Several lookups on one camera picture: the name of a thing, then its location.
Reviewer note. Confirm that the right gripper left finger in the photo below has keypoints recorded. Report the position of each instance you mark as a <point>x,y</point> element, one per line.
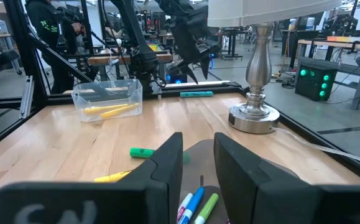
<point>155,186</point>

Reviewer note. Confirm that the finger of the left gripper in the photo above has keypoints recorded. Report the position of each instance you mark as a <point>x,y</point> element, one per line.
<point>205,67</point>
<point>189,73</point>

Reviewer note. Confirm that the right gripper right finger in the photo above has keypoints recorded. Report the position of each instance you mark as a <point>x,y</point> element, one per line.
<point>245,180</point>

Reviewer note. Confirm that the teal highlighter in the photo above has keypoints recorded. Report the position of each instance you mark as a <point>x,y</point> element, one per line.
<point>196,94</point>

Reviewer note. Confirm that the red marker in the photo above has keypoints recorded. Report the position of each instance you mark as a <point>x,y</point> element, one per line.
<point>184,205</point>

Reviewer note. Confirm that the green highlighter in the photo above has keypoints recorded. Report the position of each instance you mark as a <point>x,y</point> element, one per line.
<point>140,152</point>

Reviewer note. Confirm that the blue marker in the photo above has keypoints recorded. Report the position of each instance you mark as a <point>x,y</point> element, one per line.
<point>193,202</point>

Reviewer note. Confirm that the white marker with green cap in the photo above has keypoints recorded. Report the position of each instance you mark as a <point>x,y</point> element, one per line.
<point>209,205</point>

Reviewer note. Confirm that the thin yellow highlighter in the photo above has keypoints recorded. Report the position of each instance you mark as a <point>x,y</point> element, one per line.
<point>105,109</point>
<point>120,110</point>

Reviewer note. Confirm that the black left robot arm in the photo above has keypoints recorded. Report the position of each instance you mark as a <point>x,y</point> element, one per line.
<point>136,37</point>

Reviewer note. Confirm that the blue-lit black device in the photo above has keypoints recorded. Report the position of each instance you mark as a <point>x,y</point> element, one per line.
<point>176,78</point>

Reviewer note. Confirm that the black side table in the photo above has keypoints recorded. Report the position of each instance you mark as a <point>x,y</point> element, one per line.
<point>231,40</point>

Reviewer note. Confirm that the plain yellow highlighter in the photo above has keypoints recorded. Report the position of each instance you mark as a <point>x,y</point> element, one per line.
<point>111,178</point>

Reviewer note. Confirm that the white shade silver table lamp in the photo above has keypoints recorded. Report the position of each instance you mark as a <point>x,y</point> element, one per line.
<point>257,77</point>

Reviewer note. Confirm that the wooden workbench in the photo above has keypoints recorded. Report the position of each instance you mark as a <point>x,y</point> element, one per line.
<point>105,59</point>
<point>338,45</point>

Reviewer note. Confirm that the clear plastic bin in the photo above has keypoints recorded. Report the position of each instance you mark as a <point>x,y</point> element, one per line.
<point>105,93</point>

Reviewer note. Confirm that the black computer with green lights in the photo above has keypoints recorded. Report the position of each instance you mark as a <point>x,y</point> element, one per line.
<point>315,82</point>

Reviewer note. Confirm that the person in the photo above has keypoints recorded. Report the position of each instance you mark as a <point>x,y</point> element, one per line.
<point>52,31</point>

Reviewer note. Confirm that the silver metal bracket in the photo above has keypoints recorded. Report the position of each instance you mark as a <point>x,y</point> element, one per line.
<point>26,96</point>

